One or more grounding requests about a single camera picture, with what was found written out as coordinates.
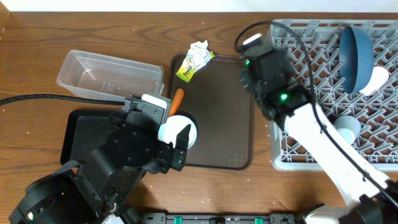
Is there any brown serving tray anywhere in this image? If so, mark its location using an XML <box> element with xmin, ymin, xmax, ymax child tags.
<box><xmin>167</xmin><ymin>54</ymin><xmax>254</xmax><ymax>171</ymax></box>

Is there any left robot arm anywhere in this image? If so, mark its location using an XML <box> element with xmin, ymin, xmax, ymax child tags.
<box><xmin>9</xmin><ymin>125</ymin><xmax>191</xmax><ymax>223</ymax></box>

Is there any dark blue bowl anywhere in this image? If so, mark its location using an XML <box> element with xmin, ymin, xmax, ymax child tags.
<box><xmin>339</xmin><ymin>26</ymin><xmax>374</xmax><ymax>94</ymax></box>

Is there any orange carrot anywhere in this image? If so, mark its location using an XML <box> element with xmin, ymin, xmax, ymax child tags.
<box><xmin>169</xmin><ymin>88</ymin><xmax>185</xmax><ymax>117</ymax></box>

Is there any clear plastic bin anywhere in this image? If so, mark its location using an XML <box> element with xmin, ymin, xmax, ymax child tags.
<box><xmin>57</xmin><ymin>50</ymin><xmax>164</xmax><ymax>101</ymax></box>

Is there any yellow green snack packet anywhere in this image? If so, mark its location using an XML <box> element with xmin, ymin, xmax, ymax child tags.
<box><xmin>175</xmin><ymin>52</ymin><xmax>215</xmax><ymax>83</ymax></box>

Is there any grey plastic dishwasher rack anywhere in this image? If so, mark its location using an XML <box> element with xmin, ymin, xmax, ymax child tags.
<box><xmin>266</xmin><ymin>19</ymin><xmax>397</xmax><ymax>172</ymax></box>

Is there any black tray bin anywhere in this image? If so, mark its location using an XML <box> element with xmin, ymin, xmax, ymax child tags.
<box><xmin>60</xmin><ymin>110</ymin><xmax>119</xmax><ymax>165</ymax></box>

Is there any light blue rice bowl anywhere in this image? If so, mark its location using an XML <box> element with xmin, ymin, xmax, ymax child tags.
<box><xmin>158</xmin><ymin>115</ymin><xmax>197</xmax><ymax>149</ymax></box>

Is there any light blue cup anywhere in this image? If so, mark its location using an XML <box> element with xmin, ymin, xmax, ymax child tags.
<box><xmin>333</xmin><ymin>116</ymin><xmax>361</xmax><ymax>144</ymax></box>

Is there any pink cup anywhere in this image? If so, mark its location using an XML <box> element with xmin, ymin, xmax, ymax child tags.
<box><xmin>359</xmin><ymin>66</ymin><xmax>389</xmax><ymax>96</ymax></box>

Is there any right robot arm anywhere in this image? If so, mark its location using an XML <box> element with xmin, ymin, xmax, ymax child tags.
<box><xmin>241</xmin><ymin>78</ymin><xmax>397</xmax><ymax>224</ymax></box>

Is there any crumpled foil wrapper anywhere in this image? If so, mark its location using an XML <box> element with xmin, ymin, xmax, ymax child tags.
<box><xmin>187</xmin><ymin>40</ymin><xmax>215</xmax><ymax>70</ymax></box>

